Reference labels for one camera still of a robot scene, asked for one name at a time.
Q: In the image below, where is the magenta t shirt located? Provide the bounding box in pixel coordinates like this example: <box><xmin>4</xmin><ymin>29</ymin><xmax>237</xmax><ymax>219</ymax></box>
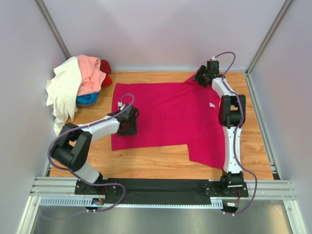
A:
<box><xmin>111</xmin><ymin>78</ymin><xmax>225</xmax><ymax>169</ymax></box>

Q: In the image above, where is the cream white t shirt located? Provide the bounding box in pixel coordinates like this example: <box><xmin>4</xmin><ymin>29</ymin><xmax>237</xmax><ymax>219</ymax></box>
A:
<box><xmin>46</xmin><ymin>57</ymin><xmax>82</xmax><ymax>136</ymax></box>

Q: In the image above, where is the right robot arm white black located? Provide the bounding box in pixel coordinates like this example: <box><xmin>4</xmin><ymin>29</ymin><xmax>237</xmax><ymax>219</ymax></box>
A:
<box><xmin>194</xmin><ymin>60</ymin><xmax>249</xmax><ymax>198</ymax></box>

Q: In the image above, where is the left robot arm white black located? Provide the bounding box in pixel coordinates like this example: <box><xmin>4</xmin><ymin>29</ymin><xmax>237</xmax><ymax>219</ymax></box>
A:
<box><xmin>49</xmin><ymin>104</ymin><xmax>139</xmax><ymax>195</ymax></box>

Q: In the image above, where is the blue t shirt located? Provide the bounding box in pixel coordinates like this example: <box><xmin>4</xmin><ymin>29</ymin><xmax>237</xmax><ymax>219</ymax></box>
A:
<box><xmin>76</xmin><ymin>93</ymin><xmax>99</xmax><ymax>107</ymax></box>

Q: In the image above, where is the light pink t shirt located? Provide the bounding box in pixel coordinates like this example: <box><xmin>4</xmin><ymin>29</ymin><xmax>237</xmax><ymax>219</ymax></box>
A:
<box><xmin>76</xmin><ymin>55</ymin><xmax>106</xmax><ymax>97</ymax></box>

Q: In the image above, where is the dark red t shirt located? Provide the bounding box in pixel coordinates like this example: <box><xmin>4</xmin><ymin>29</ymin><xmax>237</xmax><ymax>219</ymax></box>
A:
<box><xmin>100</xmin><ymin>59</ymin><xmax>112</xmax><ymax>75</ymax></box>

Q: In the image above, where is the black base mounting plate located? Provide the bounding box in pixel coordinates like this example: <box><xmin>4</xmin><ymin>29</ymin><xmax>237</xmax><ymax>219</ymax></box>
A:
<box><xmin>74</xmin><ymin>177</ymin><xmax>249</xmax><ymax>206</ymax></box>

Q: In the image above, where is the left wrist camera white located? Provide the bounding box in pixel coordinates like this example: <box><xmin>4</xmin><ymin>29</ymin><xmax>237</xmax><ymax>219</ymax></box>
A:
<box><xmin>117</xmin><ymin>101</ymin><xmax>132</xmax><ymax>113</ymax></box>

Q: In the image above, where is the right aluminium corner post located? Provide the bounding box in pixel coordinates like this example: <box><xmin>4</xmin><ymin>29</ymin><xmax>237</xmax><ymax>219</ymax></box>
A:
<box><xmin>245</xmin><ymin>0</ymin><xmax>294</xmax><ymax>75</ymax></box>

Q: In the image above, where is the aluminium corner post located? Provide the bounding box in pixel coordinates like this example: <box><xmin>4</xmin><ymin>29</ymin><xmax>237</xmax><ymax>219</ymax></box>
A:
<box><xmin>245</xmin><ymin>0</ymin><xmax>294</xmax><ymax>75</ymax></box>
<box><xmin>35</xmin><ymin>0</ymin><xmax>71</xmax><ymax>59</ymax></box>

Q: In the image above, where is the grey slotted cable duct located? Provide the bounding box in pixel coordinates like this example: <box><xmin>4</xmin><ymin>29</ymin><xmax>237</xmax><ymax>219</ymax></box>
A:
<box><xmin>39</xmin><ymin>196</ymin><xmax>223</xmax><ymax>209</ymax></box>

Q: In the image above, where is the aluminium front rail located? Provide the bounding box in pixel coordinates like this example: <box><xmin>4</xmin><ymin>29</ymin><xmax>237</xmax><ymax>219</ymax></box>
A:
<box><xmin>30</xmin><ymin>176</ymin><xmax>296</xmax><ymax>200</ymax></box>

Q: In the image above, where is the left aluminium corner post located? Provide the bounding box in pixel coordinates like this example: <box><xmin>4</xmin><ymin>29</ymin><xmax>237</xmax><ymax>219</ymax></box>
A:
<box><xmin>35</xmin><ymin>0</ymin><xmax>71</xmax><ymax>59</ymax></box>

